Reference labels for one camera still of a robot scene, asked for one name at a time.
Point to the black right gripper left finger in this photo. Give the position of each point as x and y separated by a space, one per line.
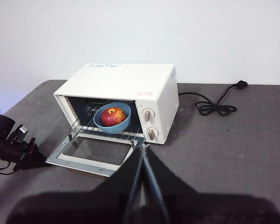
84 210

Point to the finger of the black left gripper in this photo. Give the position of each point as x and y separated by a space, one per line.
33 162

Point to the blue bowl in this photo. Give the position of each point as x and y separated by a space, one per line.
114 129

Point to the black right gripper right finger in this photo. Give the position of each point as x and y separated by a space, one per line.
212 210

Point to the beige oven knob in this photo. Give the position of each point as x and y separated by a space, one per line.
148 115
152 133

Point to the red apple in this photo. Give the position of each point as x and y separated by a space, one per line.
113 117

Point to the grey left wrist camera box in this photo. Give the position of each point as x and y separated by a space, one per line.
23 130

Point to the cream toaster oven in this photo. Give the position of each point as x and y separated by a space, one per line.
130 81

